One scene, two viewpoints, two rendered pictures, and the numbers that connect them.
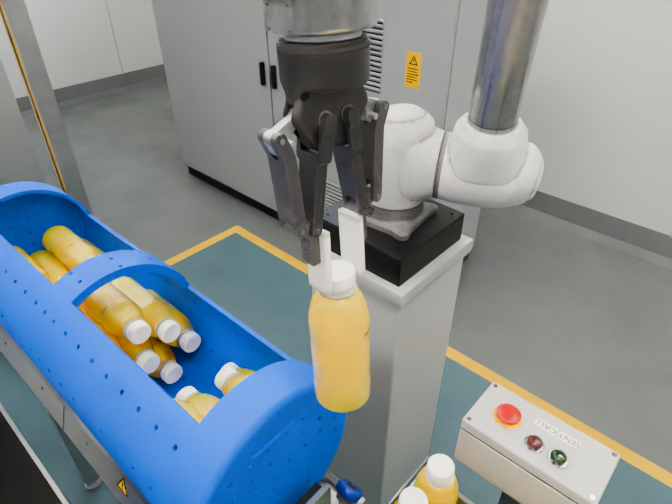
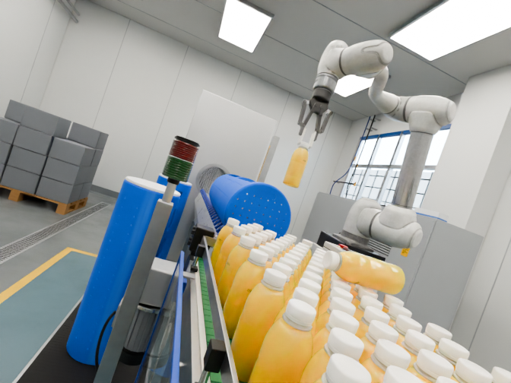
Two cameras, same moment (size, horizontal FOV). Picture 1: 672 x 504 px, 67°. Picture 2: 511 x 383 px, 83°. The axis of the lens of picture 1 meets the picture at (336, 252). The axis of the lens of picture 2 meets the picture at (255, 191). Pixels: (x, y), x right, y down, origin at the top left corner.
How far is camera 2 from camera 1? 99 cm
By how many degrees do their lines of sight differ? 47
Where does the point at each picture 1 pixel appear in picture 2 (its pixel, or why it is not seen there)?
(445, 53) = (423, 242)
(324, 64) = (318, 90)
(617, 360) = not seen: outside the picture
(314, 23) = (319, 83)
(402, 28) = not seen: hidden behind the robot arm
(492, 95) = (398, 189)
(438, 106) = (414, 267)
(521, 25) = (411, 163)
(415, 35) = not seen: hidden behind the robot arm
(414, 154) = (366, 210)
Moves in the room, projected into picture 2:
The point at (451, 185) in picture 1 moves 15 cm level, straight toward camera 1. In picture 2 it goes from (376, 226) to (363, 220)
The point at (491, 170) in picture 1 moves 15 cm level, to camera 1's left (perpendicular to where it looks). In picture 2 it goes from (393, 220) to (363, 210)
